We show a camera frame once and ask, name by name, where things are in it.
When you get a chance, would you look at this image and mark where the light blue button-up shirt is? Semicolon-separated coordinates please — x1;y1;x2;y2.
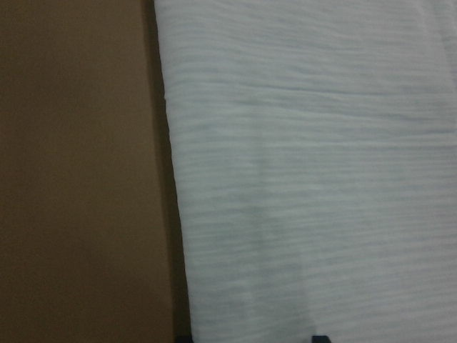
155;1;456;342

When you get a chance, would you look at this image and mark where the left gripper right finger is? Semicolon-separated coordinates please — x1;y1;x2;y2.
311;335;331;343

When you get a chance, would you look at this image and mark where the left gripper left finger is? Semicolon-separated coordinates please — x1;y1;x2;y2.
176;336;193;343

